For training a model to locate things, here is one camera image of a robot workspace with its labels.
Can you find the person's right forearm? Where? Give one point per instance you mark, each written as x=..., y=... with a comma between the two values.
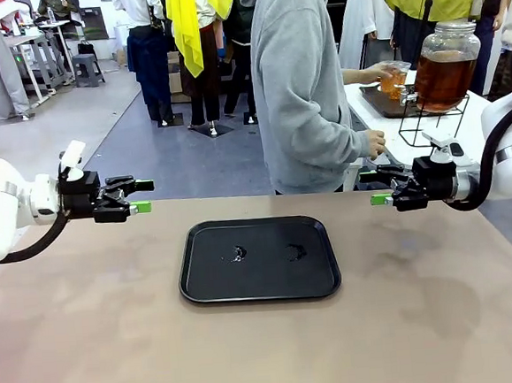
x=333, y=154

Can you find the glass drink dispenser jar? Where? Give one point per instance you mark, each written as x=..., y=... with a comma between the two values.
x=446, y=74

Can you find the mannequin in navy skirt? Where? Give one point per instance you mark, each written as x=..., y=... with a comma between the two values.
x=152, y=53

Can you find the person in grey hoodie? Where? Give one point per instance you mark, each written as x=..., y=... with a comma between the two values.
x=292, y=86

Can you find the mannequin in dark outfit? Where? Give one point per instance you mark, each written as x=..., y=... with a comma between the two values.
x=239, y=60

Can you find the dark framed board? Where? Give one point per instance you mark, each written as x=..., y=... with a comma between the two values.
x=94, y=22

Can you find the dark tray with drinks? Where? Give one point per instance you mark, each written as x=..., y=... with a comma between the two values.
x=382, y=101

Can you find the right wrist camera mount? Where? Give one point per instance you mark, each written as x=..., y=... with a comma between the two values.
x=441, y=150

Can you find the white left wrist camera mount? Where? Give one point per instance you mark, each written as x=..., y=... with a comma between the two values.
x=73, y=157

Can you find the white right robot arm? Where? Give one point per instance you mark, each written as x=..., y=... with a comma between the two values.
x=510, y=149

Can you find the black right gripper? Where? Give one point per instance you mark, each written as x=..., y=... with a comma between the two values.
x=437, y=179

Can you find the mannequin with yellow scarf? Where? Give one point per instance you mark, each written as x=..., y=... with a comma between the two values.
x=190, y=28

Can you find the person's right hand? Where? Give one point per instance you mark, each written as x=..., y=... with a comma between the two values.
x=375, y=143

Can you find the clear plastic cup with ice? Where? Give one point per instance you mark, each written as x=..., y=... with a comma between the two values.
x=387, y=81
x=403, y=83

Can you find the grey plastic step stool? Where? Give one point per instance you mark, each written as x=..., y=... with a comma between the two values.
x=89, y=69

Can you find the white side table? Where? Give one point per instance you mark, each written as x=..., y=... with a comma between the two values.
x=384, y=124

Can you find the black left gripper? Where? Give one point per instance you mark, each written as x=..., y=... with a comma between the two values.
x=79, y=194

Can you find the brown cardboard box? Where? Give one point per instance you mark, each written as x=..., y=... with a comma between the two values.
x=176, y=78

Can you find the grey metal workbench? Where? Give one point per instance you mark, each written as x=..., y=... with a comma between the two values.
x=35, y=40

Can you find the person's left hand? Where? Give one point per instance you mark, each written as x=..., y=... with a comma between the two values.
x=380, y=73

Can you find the person's left forearm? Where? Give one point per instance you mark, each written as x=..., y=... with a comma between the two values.
x=353, y=76

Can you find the black handbag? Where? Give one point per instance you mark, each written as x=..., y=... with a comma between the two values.
x=86, y=47

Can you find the black plastic serving tray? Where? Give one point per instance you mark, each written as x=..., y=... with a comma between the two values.
x=263, y=279

